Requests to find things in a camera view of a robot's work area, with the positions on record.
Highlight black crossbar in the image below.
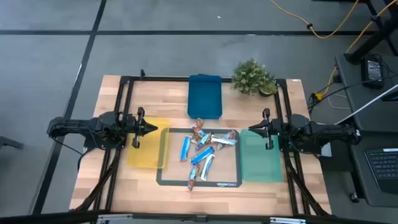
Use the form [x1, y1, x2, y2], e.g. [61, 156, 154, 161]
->
[0, 210, 398, 224]

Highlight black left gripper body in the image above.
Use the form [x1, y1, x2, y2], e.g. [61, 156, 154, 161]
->
[124, 107, 146, 149]

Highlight black power adapter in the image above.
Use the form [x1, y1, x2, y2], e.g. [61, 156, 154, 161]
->
[361, 55, 385, 90]

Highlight yellow plastic tray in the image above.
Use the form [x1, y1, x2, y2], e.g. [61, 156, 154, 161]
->
[126, 116, 171, 169]

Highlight white paper sheet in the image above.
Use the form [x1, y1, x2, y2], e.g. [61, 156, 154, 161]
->
[320, 142, 333, 158]

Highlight blue plastic tray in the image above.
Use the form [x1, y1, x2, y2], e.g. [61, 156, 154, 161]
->
[187, 73, 223, 120]

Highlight black stand foot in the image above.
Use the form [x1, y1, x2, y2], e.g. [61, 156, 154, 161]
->
[0, 136, 24, 150]

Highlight black laptop keyboard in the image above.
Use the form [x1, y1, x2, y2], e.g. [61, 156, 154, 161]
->
[363, 147, 398, 195]

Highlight potted green plant black pot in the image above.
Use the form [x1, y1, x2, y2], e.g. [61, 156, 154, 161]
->
[231, 58, 276, 96]
[257, 81, 279, 98]

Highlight yellow extension cable with plug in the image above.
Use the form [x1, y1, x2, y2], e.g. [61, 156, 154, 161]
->
[313, 0, 391, 101]

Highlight yellow cable with black clip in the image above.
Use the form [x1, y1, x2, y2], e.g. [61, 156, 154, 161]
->
[269, 0, 361, 40]

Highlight blue wrapper granola bar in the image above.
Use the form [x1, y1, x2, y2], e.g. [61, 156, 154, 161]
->
[189, 146, 216, 166]
[195, 133, 214, 151]
[180, 135, 192, 162]

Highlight black aluminium extrusion frame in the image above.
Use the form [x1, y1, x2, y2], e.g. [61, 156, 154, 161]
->
[70, 68, 332, 218]

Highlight black power cable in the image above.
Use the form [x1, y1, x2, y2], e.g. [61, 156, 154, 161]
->
[49, 135, 91, 172]

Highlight black-bordered silicone baking mat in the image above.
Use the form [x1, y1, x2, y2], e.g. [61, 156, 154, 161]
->
[155, 127, 243, 189]

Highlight white slanted cable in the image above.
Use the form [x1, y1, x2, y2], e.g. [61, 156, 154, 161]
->
[334, 83, 398, 126]

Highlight silver metal bracket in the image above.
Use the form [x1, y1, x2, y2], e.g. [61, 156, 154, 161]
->
[96, 213, 133, 224]
[269, 217, 307, 224]

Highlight brown wrapper granola bar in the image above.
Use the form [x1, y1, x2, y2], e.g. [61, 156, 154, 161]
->
[193, 117, 205, 144]

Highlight black stand legs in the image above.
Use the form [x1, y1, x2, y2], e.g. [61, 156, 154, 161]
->
[343, 0, 398, 65]

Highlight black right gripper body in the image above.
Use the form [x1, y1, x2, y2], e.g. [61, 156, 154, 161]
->
[262, 108, 282, 151]

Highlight black flat device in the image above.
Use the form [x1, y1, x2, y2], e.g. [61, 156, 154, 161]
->
[381, 88, 398, 103]

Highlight green plastic tray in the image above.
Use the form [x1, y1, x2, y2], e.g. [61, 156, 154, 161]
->
[239, 129, 284, 184]

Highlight black side desk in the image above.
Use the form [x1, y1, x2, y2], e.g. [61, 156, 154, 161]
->
[335, 54, 398, 208]

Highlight white and blue granola bar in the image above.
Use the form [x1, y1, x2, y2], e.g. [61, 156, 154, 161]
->
[199, 154, 216, 182]

